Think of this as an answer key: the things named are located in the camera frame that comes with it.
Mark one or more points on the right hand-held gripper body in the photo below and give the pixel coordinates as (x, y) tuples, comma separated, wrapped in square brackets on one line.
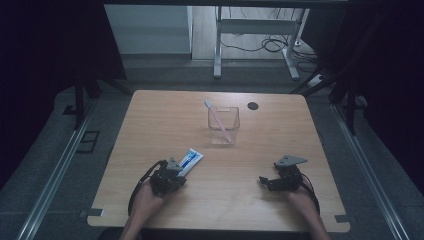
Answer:
[(288, 176)]

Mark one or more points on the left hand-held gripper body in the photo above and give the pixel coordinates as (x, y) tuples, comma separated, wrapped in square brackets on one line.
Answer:
[(165, 181)]

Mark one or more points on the white and blue toothpaste tube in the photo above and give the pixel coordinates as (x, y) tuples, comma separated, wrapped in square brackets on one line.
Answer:
[(191, 158)]

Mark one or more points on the pink toothbrush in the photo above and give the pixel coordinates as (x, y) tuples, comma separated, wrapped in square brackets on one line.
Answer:
[(218, 121)]

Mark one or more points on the clear plastic cup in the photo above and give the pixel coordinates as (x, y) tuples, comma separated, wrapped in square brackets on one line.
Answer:
[(230, 115)]

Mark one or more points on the person's left hand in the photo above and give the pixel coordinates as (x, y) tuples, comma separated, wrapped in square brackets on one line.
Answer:
[(146, 201)]

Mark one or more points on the person's right hand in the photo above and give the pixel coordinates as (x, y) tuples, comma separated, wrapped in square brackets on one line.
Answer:
[(300, 201)]

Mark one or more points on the grey tape strip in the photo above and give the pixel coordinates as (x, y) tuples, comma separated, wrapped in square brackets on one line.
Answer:
[(91, 212), (342, 218)]

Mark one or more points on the black round table grommet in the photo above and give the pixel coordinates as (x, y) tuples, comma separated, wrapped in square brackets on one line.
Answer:
[(252, 106)]

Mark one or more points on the black metal stand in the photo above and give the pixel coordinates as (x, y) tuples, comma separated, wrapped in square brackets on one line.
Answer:
[(79, 100), (350, 106)]

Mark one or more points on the white power strip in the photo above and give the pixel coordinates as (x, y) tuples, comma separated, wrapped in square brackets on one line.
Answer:
[(316, 80)]

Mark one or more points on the dark curtain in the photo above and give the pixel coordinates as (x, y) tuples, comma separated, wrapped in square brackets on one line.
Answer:
[(393, 83), (33, 66)]

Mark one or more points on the white cabinet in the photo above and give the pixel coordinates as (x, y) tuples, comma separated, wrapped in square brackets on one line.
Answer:
[(148, 30)]

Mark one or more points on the metal floor rail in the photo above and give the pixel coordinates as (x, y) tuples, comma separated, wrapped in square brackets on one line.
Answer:
[(370, 180), (55, 180)]

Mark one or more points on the white desk frame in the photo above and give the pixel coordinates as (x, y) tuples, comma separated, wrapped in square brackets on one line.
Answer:
[(256, 26)]

